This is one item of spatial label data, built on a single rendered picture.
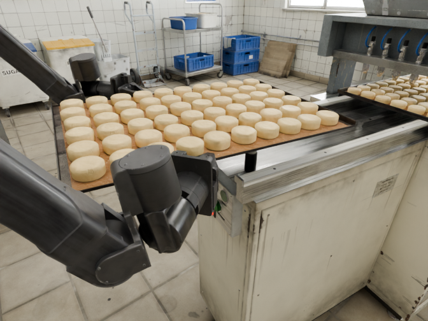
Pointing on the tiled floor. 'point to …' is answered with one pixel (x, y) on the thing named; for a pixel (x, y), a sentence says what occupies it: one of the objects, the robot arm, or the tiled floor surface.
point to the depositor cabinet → (402, 239)
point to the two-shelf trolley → (185, 48)
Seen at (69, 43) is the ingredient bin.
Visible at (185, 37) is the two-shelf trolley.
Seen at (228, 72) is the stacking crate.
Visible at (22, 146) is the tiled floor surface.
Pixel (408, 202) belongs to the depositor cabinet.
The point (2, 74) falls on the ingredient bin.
